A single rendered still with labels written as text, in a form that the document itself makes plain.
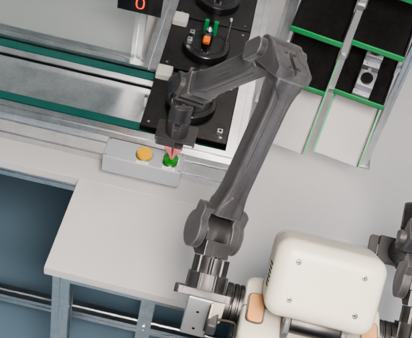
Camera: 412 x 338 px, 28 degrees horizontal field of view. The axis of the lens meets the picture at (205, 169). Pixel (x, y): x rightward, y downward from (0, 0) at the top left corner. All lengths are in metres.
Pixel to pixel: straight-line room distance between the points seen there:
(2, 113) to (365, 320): 1.16
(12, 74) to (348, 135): 0.96
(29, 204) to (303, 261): 1.91
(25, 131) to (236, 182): 0.83
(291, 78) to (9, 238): 1.83
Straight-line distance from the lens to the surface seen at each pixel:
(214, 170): 2.26
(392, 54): 2.06
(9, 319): 3.03
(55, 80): 2.45
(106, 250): 2.13
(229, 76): 1.81
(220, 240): 1.69
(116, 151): 2.21
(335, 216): 2.33
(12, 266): 3.15
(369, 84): 2.13
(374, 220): 2.37
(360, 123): 2.30
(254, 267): 2.17
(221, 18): 2.67
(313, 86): 2.16
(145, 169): 2.20
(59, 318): 2.32
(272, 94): 1.61
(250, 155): 1.64
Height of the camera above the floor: 2.59
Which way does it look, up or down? 47 degrees down
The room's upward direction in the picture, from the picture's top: 13 degrees clockwise
